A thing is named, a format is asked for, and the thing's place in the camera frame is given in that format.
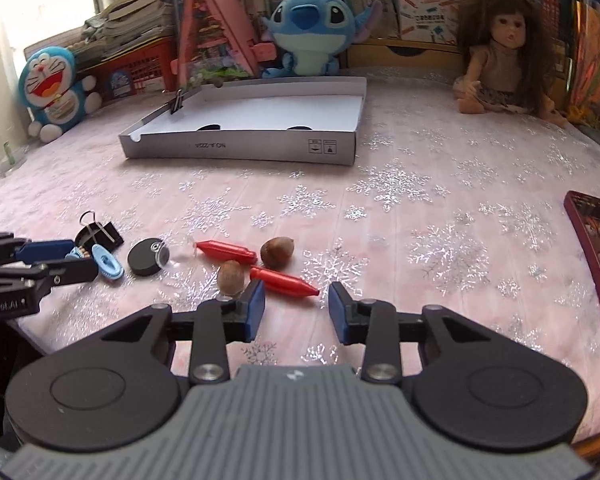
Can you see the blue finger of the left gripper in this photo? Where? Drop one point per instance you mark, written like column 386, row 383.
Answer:
column 45, row 250
column 70, row 271

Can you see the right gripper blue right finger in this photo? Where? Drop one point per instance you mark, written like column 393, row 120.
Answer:
column 339, row 303

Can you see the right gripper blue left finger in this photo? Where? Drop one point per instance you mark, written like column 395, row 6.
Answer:
column 251, row 310

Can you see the light blue clip back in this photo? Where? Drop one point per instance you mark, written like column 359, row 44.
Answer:
column 78, row 252

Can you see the light blue clip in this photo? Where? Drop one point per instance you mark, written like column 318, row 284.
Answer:
column 78, row 252
column 108, row 265

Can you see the red crayon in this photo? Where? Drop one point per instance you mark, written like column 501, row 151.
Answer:
column 223, row 251
column 282, row 283

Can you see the brown nut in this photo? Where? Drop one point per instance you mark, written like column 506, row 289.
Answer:
column 276, row 253
column 231, row 278

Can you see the light blue clip front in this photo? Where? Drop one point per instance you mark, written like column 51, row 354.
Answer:
column 108, row 265

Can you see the black binder clip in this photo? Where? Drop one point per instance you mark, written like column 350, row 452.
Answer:
column 177, row 102
column 94, row 232

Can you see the black round disc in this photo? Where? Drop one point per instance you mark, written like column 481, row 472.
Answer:
column 148, row 257

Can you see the pink snowflake tablecloth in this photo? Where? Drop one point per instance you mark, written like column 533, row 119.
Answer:
column 439, row 208

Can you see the Doraemon plush toy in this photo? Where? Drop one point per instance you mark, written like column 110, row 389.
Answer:
column 57, row 100

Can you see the white shallow cardboard box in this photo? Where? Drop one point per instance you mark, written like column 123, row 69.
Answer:
column 312, row 120

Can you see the black binder clip on box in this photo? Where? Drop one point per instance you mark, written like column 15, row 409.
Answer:
column 177, row 102

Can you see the red plastic crate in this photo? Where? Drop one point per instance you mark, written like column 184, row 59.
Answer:
column 144, row 69

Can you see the wooden drawer shelf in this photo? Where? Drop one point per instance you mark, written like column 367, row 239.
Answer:
column 404, row 54

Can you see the stack of books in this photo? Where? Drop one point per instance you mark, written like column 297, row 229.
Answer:
column 123, row 25

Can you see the pink triangular block display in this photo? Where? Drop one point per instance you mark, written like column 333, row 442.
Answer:
column 216, row 43

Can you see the blue Stitch plush toy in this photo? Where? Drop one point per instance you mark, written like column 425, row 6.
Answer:
column 314, row 32

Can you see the white coloured pencil box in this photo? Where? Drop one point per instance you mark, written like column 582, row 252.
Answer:
column 433, row 21

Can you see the brown haired baby doll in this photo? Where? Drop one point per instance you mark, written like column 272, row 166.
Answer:
column 507, row 60

